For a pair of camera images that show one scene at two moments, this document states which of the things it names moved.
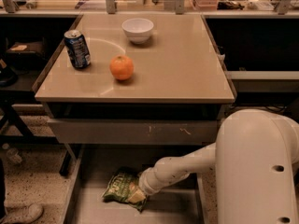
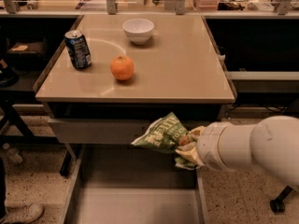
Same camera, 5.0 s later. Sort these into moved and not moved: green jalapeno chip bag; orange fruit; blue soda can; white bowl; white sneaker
Moved: green jalapeno chip bag
Not moved: blue soda can; orange fruit; white bowl; white sneaker
